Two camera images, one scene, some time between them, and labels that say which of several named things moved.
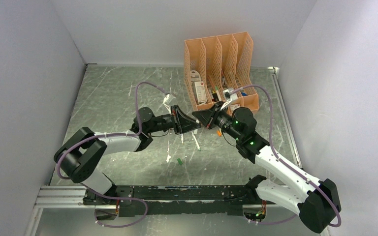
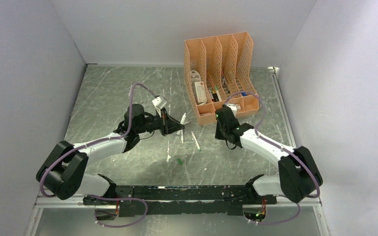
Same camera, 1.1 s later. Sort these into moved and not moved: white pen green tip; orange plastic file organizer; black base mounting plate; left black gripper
Moved: left black gripper
Not moved: orange plastic file organizer; black base mounting plate; white pen green tip
